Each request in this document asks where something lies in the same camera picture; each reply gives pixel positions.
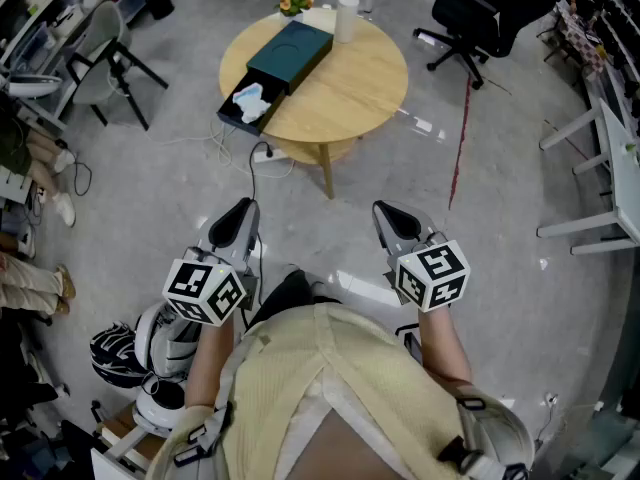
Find white headset device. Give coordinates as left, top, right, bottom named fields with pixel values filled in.
left=132, top=299, right=204, bottom=437

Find white and blue item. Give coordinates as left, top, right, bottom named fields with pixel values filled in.
left=231, top=81, right=274, bottom=125

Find black and white helmet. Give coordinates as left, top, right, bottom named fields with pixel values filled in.
left=89, top=320, right=153, bottom=390

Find white power strip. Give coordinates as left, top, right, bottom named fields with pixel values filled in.
left=253, top=147, right=290, bottom=166

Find black waste bin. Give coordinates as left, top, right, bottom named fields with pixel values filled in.
left=145, top=0, right=177, bottom=22

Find person's right forearm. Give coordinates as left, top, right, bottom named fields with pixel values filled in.
left=416, top=305, right=474, bottom=385

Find dark green drawer box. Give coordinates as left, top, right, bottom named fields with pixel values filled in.
left=215, top=19, right=335, bottom=138

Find person's black trouser leg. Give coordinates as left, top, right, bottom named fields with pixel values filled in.
left=248, top=267, right=344, bottom=330

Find black power cable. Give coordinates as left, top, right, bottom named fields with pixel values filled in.
left=247, top=140, right=275, bottom=204

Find grey chair with black legs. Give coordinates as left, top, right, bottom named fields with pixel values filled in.
left=65, top=0, right=170, bottom=132

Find orange flowers in pot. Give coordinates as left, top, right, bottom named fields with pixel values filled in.
left=273, top=0, right=316, bottom=20

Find white oval stool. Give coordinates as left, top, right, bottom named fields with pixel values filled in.
left=5, top=73, right=64, bottom=100

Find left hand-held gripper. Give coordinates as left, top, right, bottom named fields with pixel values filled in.
left=162, top=198, right=262, bottom=328

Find shelf with black items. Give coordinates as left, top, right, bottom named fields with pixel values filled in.
left=589, top=0, right=640, bottom=139

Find thin black cable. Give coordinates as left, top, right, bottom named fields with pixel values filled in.
left=53, top=139, right=94, bottom=198

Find black office chair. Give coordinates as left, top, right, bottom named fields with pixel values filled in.
left=412, top=0, right=569, bottom=91

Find checkered cloth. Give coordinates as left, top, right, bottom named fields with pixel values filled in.
left=555, top=6, right=607, bottom=75

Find person's cream knit cardigan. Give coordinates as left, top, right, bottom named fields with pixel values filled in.
left=147, top=301, right=536, bottom=480

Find person's left forearm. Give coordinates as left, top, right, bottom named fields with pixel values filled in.
left=184, top=312, right=236, bottom=412

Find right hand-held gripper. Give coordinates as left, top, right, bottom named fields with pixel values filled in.
left=371, top=199, right=473, bottom=314

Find white cable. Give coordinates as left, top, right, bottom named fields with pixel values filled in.
left=144, top=117, right=297, bottom=180

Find round wooden table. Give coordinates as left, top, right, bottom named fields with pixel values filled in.
left=218, top=7, right=410, bottom=201

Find white frame table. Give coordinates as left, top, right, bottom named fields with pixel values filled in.
left=536, top=96, right=640, bottom=257

